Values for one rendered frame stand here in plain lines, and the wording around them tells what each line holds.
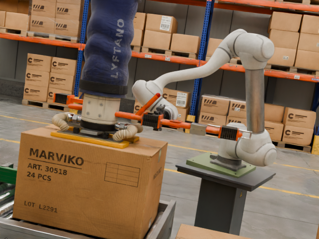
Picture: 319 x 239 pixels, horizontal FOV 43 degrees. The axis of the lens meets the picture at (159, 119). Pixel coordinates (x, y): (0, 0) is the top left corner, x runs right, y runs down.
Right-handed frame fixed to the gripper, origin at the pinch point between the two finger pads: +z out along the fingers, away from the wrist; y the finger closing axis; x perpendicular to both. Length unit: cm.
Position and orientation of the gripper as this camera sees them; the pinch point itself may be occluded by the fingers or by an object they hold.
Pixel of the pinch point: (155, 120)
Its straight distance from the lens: 186.9
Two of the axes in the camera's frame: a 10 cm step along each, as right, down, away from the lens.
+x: -9.7, -1.6, 1.8
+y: -1.4, 9.8, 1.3
